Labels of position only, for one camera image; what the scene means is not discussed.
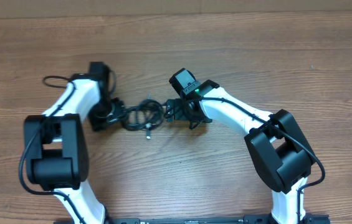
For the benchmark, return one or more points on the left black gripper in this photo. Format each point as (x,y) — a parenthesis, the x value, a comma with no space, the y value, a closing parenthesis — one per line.
(95,122)

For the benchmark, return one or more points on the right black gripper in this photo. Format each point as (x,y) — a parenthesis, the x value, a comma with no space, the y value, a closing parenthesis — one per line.
(180,114)

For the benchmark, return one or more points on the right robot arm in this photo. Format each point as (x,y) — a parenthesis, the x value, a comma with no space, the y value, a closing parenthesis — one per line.
(280,152)

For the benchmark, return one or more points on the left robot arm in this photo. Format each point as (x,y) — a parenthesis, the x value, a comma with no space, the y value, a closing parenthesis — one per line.
(55,158)

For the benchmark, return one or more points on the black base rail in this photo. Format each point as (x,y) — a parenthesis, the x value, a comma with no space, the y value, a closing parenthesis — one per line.
(247,219)

